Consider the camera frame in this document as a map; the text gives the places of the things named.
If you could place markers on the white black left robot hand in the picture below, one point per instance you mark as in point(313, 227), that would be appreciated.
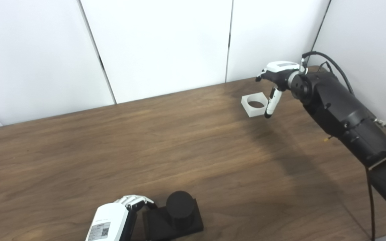
point(107, 222)

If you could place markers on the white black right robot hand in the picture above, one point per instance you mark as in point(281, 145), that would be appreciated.
point(280, 68)

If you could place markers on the black peg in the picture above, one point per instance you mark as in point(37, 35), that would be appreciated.
point(179, 207)

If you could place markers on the silver metal connector plug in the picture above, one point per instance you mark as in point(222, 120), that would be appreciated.
point(384, 123)

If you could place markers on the white square piece with hole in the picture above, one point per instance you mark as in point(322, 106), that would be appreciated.
point(251, 112)

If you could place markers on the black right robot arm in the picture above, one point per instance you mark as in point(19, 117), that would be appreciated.
point(343, 110)

